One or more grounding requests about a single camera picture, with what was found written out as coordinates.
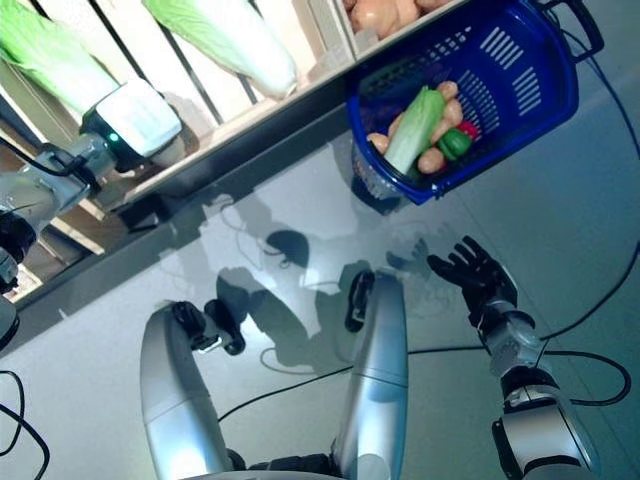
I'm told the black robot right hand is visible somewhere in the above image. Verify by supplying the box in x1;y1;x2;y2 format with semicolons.
426;234;520;329

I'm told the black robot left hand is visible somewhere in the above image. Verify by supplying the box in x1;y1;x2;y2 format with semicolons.
79;79;184;174

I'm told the large napa cabbage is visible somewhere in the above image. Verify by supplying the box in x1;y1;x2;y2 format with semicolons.
0;0;121;119
142;0;299;100

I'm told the blue plastic shopping basket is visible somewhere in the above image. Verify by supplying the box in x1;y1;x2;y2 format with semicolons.
346;0;606;207

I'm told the slatted wooden cabbage crate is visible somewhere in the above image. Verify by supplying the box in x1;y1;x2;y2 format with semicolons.
0;0;361;261

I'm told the wooden produce display shelf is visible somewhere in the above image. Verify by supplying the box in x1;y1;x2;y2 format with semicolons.
0;0;476;356

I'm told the silver robot right leg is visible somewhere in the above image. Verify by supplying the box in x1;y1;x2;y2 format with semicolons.
332;269;409;480

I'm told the small green bell pepper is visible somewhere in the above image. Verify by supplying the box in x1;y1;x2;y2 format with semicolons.
438;129;474;160

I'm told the small napa cabbage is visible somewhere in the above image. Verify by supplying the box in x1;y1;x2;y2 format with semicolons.
383;84;447;174

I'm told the wooden potato crate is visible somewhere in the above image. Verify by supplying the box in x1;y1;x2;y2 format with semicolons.
307;0;476;64

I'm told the dark robot pelvis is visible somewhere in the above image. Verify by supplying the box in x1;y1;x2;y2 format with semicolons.
219;449;346;480

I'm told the black floor cable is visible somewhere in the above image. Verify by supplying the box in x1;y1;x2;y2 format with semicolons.
214;49;640;421

